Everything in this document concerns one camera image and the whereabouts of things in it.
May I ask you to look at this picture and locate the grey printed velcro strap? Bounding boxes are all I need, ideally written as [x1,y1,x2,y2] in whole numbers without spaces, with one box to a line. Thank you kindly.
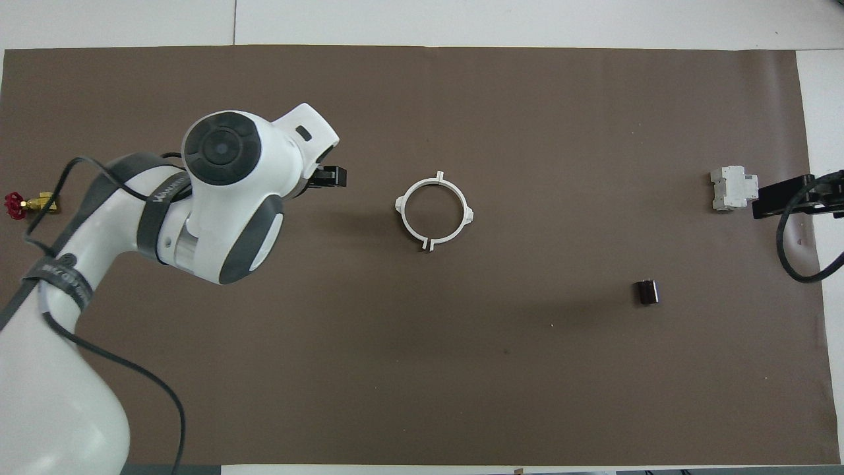
[136,172,193,262]

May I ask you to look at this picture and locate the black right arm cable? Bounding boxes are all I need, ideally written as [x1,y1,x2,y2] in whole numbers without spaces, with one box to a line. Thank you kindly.
[776,173,844,285]

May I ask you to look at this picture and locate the white circuit breaker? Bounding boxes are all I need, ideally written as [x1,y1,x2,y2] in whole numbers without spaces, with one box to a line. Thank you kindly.
[710,166,760,212]

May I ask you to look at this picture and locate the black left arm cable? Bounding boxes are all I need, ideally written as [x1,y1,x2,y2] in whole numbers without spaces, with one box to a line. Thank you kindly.
[24,152,192,475]

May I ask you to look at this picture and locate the brown table mat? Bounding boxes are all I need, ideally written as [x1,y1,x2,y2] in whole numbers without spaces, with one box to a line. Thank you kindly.
[0,45,839,466]

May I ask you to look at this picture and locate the white half pipe clamp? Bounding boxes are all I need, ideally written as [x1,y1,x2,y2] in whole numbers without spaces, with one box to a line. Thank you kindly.
[429,170,475,255]
[394,177,436,253]

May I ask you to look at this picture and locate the brass valve red handle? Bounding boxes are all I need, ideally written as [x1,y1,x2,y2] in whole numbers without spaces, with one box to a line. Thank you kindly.
[4,191,59,221]

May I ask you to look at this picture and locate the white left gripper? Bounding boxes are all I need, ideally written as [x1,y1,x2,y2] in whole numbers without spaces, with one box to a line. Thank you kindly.
[272,103,348,190]

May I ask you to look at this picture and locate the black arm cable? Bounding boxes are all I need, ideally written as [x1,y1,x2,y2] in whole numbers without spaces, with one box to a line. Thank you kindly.
[776,173,844,285]
[24,152,192,475]

